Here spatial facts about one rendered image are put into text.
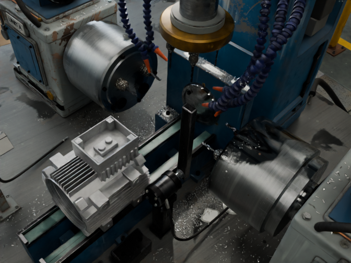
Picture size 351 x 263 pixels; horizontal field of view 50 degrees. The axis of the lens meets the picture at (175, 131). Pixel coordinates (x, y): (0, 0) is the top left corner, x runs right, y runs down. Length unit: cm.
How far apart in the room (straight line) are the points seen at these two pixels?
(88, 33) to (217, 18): 46
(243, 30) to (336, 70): 218
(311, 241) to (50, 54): 92
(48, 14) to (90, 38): 17
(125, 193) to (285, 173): 38
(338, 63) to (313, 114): 179
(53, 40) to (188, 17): 51
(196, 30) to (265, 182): 37
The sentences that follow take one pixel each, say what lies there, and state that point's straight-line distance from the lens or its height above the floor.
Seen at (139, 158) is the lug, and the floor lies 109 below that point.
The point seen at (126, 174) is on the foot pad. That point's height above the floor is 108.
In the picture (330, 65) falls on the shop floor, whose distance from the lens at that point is 328.
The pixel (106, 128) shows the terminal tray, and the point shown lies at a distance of 97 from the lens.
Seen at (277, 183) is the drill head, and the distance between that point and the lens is 88.
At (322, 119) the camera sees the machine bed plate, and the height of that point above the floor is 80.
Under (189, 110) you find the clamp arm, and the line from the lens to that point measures 82.
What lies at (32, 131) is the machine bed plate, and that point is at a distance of 145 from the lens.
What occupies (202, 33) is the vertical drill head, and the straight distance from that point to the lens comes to 89.
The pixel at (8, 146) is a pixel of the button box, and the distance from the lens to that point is 107.
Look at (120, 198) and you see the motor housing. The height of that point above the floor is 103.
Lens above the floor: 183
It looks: 48 degrees down
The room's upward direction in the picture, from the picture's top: 4 degrees clockwise
